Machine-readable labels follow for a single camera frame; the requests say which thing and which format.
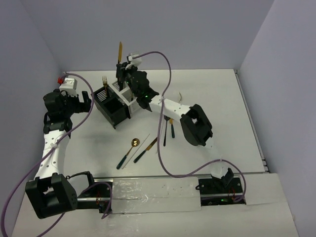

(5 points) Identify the white chopstick long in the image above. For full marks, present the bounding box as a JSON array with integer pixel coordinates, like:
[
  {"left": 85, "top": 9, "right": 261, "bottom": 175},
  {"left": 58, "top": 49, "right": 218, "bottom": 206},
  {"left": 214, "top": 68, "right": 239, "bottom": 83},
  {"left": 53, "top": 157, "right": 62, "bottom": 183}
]
[{"left": 121, "top": 134, "right": 150, "bottom": 169}]

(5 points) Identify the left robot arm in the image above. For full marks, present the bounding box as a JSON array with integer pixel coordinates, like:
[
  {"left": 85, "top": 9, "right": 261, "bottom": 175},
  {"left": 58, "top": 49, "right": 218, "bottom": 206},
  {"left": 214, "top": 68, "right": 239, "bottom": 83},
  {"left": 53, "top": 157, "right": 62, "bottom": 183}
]
[{"left": 25, "top": 89, "right": 92, "bottom": 219}]

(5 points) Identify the white utensil caddy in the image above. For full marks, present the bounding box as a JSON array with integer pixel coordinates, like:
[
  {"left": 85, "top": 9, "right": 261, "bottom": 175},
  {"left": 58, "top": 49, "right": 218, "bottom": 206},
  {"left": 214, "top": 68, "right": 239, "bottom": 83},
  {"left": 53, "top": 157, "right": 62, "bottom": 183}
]
[{"left": 110, "top": 81, "right": 141, "bottom": 117}]

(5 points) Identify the gold knife dark handle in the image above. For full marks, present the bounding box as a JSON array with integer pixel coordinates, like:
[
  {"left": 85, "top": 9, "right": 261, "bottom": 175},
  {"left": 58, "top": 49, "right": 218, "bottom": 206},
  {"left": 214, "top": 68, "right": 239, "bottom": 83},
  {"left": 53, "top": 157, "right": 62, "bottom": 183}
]
[{"left": 133, "top": 137, "right": 158, "bottom": 163}]

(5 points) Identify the silver tape sheet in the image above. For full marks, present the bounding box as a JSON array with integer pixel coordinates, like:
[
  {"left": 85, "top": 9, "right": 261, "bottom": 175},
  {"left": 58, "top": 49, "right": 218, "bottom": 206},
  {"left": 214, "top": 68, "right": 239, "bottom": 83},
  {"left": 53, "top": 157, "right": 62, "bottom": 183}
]
[{"left": 111, "top": 177, "right": 201, "bottom": 214}]

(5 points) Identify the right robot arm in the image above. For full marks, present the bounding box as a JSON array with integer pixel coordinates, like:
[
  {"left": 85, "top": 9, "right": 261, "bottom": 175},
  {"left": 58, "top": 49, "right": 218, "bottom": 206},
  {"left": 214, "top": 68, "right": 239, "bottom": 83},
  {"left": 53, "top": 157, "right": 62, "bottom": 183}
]
[{"left": 116, "top": 62, "right": 213, "bottom": 147}]

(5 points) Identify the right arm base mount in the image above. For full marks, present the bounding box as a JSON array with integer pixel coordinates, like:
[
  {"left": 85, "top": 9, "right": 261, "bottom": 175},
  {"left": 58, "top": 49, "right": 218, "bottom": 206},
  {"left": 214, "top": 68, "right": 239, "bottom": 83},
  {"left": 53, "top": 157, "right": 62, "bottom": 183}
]
[{"left": 196, "top": 177, "right": 246, "bottom": 206}]

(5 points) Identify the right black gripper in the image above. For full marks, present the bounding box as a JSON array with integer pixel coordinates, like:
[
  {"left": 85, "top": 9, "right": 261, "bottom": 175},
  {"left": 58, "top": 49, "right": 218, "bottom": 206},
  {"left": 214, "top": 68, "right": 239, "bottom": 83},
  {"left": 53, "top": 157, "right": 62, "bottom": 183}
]
[{"left": 118, "top": 62, "right": 140, "bottom": 98}]

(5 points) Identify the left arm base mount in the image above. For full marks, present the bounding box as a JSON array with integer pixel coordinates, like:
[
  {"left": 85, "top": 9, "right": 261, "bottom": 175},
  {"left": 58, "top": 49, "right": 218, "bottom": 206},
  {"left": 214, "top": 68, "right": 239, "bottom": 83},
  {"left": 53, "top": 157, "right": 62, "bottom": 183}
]
[{"left": 76, "top": 182, "right": 113, "bottom": 215}]

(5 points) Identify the gold knife green handle short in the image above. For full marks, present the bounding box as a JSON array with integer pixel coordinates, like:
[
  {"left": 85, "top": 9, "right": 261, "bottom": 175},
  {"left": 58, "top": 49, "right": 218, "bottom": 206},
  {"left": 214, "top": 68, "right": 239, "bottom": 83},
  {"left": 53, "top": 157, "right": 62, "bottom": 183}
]
[{"left": 118, "top": 41, "right": 123, "bottom": 64}]

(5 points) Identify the purple cable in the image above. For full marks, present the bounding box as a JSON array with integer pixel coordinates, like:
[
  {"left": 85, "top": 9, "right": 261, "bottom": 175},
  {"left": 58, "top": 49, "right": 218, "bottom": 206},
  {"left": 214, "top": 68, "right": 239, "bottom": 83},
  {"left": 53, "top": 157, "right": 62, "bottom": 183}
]
[
  {"left": 0, "top": 71, "right": 113, "bottom": 237},
  {"left": 134, "top": 51, "right": 248, "bottom": 202}
]

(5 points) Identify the black spoon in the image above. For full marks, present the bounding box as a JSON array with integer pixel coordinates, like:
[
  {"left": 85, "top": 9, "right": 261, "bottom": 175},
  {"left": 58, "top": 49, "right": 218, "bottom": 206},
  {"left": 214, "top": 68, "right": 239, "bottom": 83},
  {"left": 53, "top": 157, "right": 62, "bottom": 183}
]
[{"left": 163, "top": 116, "right": 170, "bottom": 147}]

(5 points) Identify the gold spoon green handle left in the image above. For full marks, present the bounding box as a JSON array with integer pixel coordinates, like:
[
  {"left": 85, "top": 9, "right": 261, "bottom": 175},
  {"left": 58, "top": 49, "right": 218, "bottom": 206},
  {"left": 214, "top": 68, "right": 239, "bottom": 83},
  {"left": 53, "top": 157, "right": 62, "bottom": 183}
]
[{"left": 116, "top": 138, "right": 140, "bottom": 170}]

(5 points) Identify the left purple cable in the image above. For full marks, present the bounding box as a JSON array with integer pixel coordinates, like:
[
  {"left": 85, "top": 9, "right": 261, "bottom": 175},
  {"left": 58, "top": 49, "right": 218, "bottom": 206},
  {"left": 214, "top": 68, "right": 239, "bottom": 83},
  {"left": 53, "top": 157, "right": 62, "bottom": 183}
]
[{"left": 0, "top": 71, "right": 113, "bottom": 237}]

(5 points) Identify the black utensil caddy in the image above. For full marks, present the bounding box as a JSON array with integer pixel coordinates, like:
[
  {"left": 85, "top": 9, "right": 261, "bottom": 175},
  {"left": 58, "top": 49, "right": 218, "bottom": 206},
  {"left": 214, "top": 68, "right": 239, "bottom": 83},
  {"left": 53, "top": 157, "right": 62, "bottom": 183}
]
[{"left": 93, "top": 86, "right": 131, "bottom": 129}]

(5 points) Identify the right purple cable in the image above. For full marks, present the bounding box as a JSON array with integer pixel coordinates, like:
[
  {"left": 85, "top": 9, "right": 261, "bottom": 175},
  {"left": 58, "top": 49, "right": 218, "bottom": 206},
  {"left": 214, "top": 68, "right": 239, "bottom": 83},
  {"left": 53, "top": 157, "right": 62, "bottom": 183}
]
[{"left": 134, "top": 51, "right": 248, "bottom": 202}]

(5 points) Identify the black serrated knife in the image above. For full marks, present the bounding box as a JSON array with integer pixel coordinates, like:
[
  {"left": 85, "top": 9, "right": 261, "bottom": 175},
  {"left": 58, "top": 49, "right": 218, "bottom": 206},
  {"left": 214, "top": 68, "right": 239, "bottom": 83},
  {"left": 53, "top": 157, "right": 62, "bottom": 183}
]
[{"left": 119, "top": 81, "right": 124, "bottom": 91}]

